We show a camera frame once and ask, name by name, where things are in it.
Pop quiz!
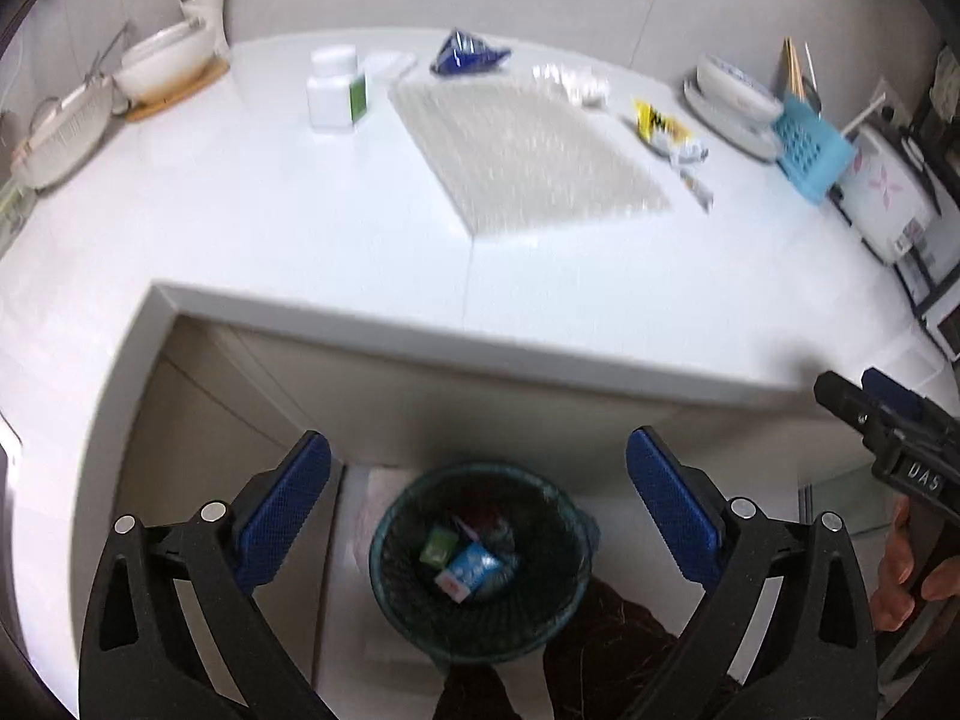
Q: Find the green white small box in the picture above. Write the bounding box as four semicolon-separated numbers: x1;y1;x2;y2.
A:
420;527;459;571

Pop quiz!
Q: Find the blue white milk carton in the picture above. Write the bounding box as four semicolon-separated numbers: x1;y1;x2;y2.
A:
434;543;501;603

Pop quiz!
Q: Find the yellow snack bag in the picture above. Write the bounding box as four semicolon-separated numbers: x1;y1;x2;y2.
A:
633;99;709;166

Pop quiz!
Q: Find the clear bubble wrap sheet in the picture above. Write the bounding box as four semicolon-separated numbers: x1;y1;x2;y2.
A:
391;82;670;238

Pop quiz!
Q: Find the white pill bottle green label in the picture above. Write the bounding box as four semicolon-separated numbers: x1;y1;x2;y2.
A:
306;44;368;132

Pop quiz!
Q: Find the white tissue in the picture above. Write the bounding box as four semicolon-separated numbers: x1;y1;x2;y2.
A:
532;64;610;107

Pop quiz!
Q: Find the blue foil snack wrapper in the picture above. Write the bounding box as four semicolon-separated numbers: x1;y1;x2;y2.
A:
430;29;512;78

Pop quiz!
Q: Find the black mesh trash bin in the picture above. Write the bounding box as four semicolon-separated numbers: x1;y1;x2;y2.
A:
368;461;601;668

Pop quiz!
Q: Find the person's right hand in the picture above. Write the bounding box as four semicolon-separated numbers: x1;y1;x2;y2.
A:
869;497;960;632

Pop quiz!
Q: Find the white microwave oven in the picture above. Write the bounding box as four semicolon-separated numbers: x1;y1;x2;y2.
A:
895;236;958;364

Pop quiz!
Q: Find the white floral rice cooker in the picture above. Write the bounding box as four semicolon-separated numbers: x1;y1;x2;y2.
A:
838;124;940;265

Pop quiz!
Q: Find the blue plastic utensil holder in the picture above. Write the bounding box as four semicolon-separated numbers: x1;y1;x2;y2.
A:
773;93;857;205

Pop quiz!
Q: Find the blue rimmed plate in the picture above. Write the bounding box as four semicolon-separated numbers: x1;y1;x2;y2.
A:
682;78;782;163

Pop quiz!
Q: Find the hanging cloth rag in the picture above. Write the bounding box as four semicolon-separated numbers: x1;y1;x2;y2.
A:
928;46;960;124

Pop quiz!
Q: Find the wooden chopsticks bundle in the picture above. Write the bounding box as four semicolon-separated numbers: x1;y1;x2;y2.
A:
782;37;805;101

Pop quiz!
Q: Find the blue patterned white bowl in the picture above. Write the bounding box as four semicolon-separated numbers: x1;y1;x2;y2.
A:
695;54;784;125

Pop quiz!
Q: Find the round wooden coaster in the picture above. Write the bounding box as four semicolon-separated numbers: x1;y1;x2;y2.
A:
124;57;229;122

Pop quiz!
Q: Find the white bowl on coaster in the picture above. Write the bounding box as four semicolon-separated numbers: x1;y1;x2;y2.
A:
112;18;215;104

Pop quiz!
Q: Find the white vase cup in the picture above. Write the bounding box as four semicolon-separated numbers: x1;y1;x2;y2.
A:
179;0;231;60

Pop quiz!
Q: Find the wall socket with plug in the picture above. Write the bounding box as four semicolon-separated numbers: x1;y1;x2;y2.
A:
869;76;911;127

